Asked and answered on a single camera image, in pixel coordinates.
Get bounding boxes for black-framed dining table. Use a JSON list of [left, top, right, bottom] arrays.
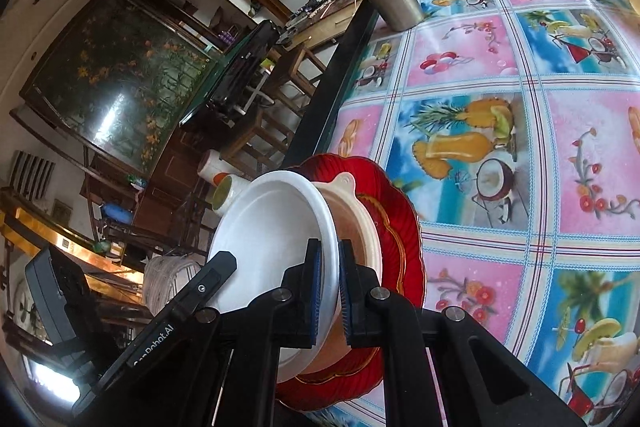
[[295, 0, 640, 427]]

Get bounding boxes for large cream plastic bowl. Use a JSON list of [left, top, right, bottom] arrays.
[[300, 172, 383, 375]]

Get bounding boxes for green-topped mahjong table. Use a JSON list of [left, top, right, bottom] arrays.
[[180, 21, 281, 128]]

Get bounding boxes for white green-rimmed container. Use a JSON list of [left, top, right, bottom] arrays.
[[212, 174, 256, 218]]

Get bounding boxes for wall vent grille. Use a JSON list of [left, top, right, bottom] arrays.
[[10, 150, 56, 202]]

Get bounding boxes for blue bag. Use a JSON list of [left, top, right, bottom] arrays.
[[102, 203, 133, 223]]

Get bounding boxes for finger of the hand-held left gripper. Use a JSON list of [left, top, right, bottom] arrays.
[[172, 251, 237, 314]]

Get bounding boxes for printed fruit tablecloth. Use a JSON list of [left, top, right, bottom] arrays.
[[305, 0, 640, 427]]

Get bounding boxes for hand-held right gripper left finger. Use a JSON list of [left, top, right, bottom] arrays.
[[210, 239, 323, 427]]

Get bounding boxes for brown wooden stool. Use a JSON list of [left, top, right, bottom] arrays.
[[267, 47, 328, 115], [220, 107, 296, 172]]

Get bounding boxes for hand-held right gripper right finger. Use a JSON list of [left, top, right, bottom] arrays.
[[339, 241, 586, 427]]

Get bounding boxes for large red scalloped plate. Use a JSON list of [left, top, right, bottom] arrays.
[[275, 153, 426, 410]]

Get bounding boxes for large fish tank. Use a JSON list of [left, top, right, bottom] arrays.
[[20, 0, 221, 168]]

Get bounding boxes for striped cushion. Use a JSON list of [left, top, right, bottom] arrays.
[[144, 255, 211, 313]]

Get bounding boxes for white disposable bowl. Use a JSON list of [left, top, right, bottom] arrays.
[[206, 170, 341, 383]]

